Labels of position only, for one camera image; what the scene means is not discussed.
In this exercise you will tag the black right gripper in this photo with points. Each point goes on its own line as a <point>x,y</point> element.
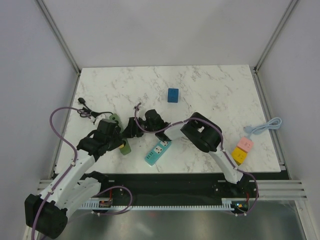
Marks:
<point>132,129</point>

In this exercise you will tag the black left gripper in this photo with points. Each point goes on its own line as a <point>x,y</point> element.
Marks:
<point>118,141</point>

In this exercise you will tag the teal power strip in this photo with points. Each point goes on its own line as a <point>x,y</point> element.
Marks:
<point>159,149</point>

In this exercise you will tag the blue cube socket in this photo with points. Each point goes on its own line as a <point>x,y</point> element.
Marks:
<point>173,95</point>

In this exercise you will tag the yellow cube socket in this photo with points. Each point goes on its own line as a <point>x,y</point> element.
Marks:
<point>239,155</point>

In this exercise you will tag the pink cube socket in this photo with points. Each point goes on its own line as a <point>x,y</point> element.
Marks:
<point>245,144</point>

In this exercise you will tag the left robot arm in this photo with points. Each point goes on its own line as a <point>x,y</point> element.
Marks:
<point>49,212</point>

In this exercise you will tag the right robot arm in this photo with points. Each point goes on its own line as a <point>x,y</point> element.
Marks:
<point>205,135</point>

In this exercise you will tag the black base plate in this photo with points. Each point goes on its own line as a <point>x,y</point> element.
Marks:
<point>172,188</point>

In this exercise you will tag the white slotted cable duct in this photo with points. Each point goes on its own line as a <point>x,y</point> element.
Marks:
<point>104,205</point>

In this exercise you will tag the aluminium table frame rail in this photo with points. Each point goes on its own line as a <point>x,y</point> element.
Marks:
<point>278,186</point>

